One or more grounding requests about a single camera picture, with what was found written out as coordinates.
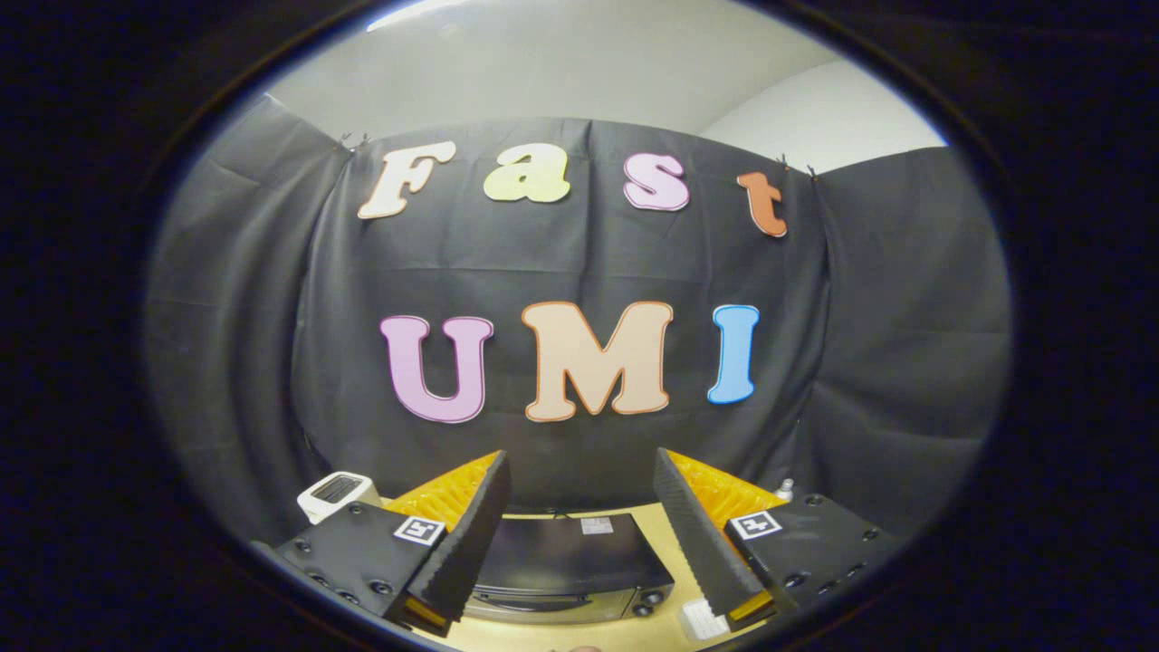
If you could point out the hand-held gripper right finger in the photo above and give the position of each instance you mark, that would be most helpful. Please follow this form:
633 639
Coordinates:
697 534

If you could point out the white spray bottle pink label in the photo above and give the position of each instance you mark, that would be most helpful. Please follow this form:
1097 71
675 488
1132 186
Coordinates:
784 490

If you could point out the black toaster oven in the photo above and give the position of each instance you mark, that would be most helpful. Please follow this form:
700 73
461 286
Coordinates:
570 557

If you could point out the white toaster appliance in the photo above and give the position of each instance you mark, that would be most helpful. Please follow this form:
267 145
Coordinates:
335 492

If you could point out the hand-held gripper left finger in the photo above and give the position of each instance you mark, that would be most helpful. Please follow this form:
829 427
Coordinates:
471 534

